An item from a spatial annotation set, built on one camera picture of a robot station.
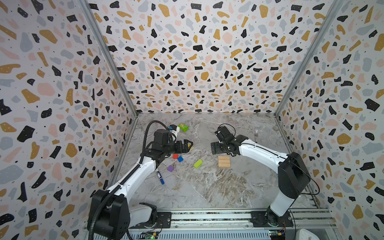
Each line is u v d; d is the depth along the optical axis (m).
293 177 0.46
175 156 0.95
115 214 0.39
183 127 1.13
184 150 0.73
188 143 0.75
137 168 0.51
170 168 0.92
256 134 1.10
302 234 0.69
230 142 0.66
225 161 0.95
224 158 0.95
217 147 0.80
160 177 0.87
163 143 0.64
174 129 0.75
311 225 0.75
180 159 0.96
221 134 0.70
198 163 0.94
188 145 0.75
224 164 0.92
